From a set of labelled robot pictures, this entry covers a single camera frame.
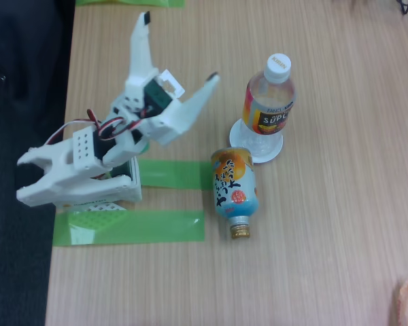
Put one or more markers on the green plastic sheet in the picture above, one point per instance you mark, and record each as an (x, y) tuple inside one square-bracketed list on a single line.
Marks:
[(139, 2)]

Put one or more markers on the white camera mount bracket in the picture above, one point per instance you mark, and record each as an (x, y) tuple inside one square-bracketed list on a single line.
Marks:
[(171, 85)]

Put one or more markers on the clear plastic bottle orange label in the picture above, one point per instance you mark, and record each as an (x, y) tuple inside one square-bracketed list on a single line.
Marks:
[(268, 115)]

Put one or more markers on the person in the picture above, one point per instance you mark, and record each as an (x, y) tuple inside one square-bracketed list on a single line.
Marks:
[(27, 34)]

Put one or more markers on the long green tape strip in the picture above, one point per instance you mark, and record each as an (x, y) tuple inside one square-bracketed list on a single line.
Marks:
[(156, 225)]

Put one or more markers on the orange blue aluminium bottle can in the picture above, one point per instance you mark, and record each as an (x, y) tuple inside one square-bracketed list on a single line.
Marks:
[(234, 183)]

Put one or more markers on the small white round plate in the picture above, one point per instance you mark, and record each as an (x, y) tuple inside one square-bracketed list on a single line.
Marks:
[(258, 159)]

